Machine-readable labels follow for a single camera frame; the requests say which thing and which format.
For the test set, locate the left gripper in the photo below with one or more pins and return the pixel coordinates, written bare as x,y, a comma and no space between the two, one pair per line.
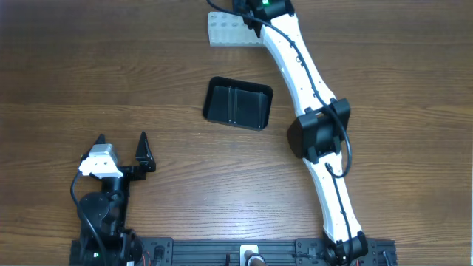
133,173

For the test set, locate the clear test tube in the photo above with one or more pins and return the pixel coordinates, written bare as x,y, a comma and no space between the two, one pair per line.
235,105
229,105

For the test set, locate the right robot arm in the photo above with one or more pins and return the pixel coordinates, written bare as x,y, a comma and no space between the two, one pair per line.
295,63

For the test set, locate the black tray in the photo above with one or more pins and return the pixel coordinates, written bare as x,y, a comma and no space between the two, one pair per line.
247,107

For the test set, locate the white test tube rack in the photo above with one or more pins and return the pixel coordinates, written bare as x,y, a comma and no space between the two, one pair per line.
225,35

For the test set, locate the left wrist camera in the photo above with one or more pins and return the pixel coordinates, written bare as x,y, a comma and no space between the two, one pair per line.
101,162

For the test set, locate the mounting rail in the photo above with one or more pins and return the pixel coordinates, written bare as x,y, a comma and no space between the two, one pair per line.
207,253

